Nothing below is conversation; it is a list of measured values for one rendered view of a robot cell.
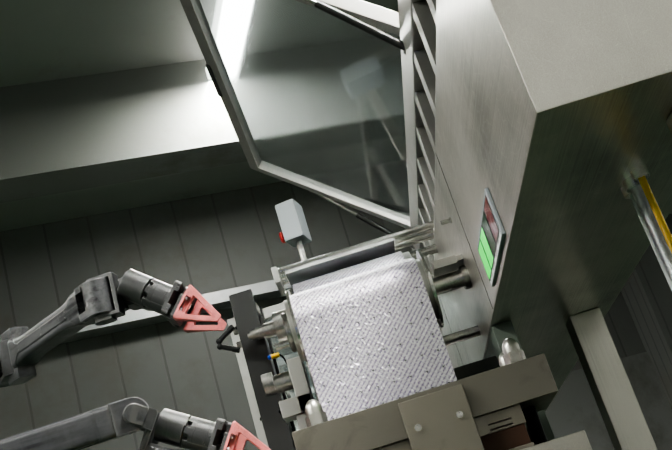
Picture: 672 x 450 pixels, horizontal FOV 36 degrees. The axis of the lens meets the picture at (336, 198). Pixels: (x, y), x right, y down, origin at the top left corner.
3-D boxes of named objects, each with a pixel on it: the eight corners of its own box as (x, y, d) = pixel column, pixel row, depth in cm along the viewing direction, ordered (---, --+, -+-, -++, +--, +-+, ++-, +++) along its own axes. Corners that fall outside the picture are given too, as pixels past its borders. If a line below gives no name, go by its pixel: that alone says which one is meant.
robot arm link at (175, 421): (156, 404, 176) (164, 409, 181) (143, 443, 173) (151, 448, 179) (194, 414, 174) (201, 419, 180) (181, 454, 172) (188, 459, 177)
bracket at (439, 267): (433, 277, 191) (430, 267, 192) (463, 268, 191) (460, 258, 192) (434, 269, 186) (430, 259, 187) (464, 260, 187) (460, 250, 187)
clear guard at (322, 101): (258, 164, 296) (259, 162, 296) (420, 226, 285) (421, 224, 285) (173, -49, 198) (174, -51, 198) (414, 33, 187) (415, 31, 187)
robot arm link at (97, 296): (1, 387, 216) (-7, 337, 220) (28, 384, 220) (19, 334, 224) (97, 322, 187) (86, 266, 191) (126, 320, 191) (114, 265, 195)
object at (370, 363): (331, 444, 174) (302, 341, 180) (464, 402, 174) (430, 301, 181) (331, 443, 173) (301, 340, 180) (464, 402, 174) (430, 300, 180)
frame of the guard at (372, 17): (244, 183, 299) (255, 161, 301) (421, 252, 286) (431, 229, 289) (142, -42, 193) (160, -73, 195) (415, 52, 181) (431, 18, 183)
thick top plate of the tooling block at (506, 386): (313, 482, 167) (303, 446, 170) (547, 408, 168) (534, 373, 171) (302, 471, 153) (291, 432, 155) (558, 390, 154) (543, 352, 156)
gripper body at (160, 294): (169, 315, 185) (133, 300, 186) (181, 329, 194) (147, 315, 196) (185, 282, 187) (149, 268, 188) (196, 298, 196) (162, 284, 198)
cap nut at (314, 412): (308, 433, 160) (301, 405, 161) (331, 426, 160) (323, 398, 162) (306, 429, 156) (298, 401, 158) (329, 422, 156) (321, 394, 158)
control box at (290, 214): (288, 251, 256) (277, 215, 259) (312, 241, 254) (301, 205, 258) (278, 244, 249) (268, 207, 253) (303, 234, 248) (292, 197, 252)
